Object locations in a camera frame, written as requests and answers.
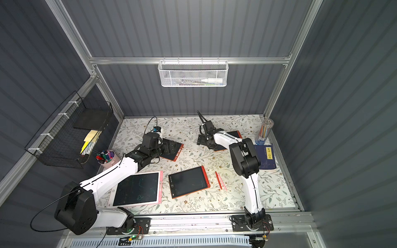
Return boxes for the red stylus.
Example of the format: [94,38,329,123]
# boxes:
[215,171,222,190]
[201,166,210,189]

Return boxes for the black tray in basket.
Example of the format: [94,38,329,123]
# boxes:
[73,108,111,131]

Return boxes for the red tablet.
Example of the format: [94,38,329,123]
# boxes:
[160,138,184,162]
[168,166,207,199]
[213,131,243,151]

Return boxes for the black wire wall basket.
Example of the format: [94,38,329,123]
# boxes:
[25,92,113,169]

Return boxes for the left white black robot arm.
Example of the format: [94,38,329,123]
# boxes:
[54,132,178,235]

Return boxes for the pink white writing tablet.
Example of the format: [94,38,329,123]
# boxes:
[108,171,163,208]

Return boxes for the pink cup with markers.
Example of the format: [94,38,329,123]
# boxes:
[95,150,121,170]

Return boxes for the white wire mesh basket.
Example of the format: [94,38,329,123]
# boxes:
[158,60,229,87]

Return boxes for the clear cup coloured pencils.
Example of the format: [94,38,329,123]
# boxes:
[255,116,274,145]

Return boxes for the pink stylus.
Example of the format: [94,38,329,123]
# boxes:
[220,177,227,192]

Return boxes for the white marker in basket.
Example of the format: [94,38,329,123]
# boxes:
[201,78,223,85]

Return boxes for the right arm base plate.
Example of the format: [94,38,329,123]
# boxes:
[228,215,274,233]

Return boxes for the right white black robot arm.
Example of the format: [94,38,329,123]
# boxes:
[197,115,266,230]

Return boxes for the yellow sticky notes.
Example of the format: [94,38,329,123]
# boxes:
[80,130,102,155]

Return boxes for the dark blue notebook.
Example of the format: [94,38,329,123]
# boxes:
[254,145,277,170]

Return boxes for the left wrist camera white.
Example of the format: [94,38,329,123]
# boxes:
[153,126,163,144]

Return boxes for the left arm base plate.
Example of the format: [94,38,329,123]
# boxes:
[106,218,152,236]

